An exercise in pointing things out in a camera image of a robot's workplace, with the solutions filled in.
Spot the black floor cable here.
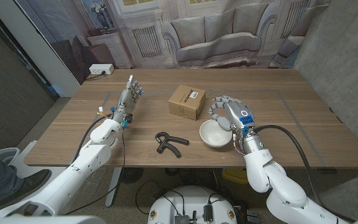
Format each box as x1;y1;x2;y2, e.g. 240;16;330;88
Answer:
134;180;186;216

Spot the white power strip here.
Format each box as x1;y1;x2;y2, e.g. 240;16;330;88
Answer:
88;63;115;75

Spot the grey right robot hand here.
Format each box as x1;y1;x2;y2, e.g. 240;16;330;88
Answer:
208;95;256;132

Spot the white table leg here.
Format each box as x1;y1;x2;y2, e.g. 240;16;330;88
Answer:
104;167;123;208

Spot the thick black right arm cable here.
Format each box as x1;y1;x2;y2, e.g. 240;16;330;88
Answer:
253;124;357;223

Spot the printed living room backdrop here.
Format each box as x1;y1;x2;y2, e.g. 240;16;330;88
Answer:
16;0;332;85

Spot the brown cardboard box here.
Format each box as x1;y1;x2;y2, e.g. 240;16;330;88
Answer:
168;84;207;121

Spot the white round bin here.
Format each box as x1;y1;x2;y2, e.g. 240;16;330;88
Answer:
0;147;21;166

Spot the thin black hanging cable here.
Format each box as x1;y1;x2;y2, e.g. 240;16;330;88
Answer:
63;129;127;216

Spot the black power strip cable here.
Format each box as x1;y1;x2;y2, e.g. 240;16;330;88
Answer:
85;70;107;81

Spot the black round floor fan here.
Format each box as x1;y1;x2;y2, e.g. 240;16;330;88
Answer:
121;167;145;185

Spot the white bowl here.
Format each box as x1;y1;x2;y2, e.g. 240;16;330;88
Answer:
199;119;233;148

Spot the yellow floor object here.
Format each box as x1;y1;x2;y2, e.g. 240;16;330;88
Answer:
221;167;249;184

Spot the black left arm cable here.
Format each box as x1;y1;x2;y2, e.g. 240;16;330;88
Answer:
72;113;114;164

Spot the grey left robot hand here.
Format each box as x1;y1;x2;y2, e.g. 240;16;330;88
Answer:
112;74;145;125

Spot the black grip trainer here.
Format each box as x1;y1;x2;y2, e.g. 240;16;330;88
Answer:
154;131;190;159

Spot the white floor platform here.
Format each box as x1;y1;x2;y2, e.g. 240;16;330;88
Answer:
9;139;58;205

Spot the white robot torso base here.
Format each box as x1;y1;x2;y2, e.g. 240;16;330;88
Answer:
147;185;239;224

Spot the dark shoe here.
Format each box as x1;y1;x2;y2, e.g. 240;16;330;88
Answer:
0;169;52;208

